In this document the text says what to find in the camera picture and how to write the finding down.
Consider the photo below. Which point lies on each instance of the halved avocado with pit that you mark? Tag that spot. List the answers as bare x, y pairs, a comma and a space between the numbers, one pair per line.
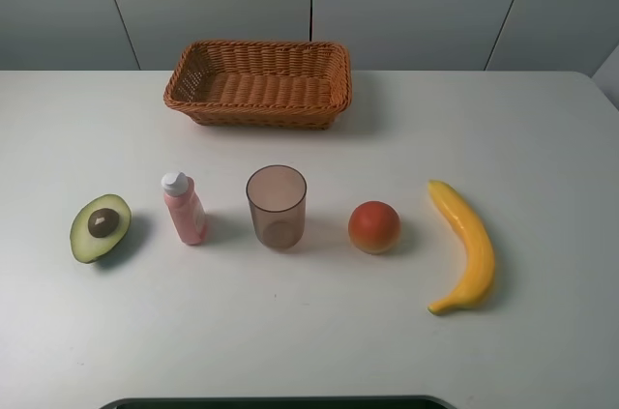
99, 227

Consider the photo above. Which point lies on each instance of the yellow banana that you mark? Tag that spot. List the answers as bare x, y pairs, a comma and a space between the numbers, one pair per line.
478, 278

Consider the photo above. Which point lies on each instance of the black tray edge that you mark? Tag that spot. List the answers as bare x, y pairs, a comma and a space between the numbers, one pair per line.
291, 402

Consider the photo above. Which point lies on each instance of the red orange peach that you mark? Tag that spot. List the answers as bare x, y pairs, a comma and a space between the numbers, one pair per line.
374, 227

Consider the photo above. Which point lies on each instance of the pink bottle white cap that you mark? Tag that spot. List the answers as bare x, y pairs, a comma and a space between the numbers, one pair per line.
184, 207

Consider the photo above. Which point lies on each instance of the brown wicker basket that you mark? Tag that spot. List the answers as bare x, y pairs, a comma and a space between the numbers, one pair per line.
293, 85

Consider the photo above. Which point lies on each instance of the translucent brown plastic cup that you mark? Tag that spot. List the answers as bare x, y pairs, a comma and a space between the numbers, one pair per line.
277, 199

